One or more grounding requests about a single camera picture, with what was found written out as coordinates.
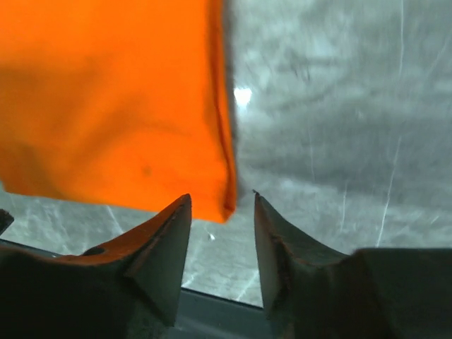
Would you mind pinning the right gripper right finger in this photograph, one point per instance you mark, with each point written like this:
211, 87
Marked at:
310, 290

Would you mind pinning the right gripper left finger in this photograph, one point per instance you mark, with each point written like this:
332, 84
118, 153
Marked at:
128, 287

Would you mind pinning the orange t shirt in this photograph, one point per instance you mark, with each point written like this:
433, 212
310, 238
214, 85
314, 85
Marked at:
122, 103

